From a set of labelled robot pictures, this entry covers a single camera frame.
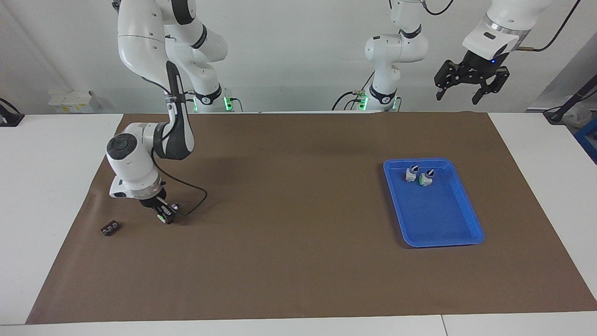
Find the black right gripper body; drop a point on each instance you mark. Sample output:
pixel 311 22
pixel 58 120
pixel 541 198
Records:
pixel 150 201

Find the brown paper table mat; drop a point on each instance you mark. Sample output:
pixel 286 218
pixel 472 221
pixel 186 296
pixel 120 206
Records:
pixel 280 233

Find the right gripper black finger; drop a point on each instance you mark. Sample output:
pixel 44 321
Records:
pixel 169 213
pixel 160 215

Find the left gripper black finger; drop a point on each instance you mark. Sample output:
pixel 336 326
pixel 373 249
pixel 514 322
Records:
pixel 494 85
pixel 443 78

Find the clear plastic bag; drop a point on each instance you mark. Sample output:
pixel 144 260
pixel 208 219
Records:
pixel 583 114

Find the white selector switch green base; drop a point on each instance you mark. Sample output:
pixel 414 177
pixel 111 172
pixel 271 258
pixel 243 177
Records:
pixel 425 178

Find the small black terminal block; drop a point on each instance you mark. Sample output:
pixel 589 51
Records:
pixel 110 228

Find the white selector switch red base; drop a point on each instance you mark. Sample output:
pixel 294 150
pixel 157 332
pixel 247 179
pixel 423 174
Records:
pixel 411 174

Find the black stand pole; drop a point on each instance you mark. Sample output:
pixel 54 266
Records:
pixel 557 114

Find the white green-faced selector switch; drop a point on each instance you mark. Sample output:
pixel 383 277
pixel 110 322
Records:
pixel 175 206

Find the blue plastic tray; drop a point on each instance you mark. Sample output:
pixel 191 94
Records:
pixel 438 214

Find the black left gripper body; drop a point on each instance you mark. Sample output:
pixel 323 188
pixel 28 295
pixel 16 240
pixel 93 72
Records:
pixel 480 60

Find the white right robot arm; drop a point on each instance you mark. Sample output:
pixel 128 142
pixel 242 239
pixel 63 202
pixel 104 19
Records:
pixel 140 46

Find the white cardboard box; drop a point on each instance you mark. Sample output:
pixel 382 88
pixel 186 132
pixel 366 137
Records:
pixel 70 100

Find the black clamp mount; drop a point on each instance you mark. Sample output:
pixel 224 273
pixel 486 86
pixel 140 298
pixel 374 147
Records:
pixel 11 120

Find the blue crate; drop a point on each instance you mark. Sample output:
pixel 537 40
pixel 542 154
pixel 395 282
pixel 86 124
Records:
pixel 588 140

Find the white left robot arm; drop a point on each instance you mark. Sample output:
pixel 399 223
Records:
pixel 396 46

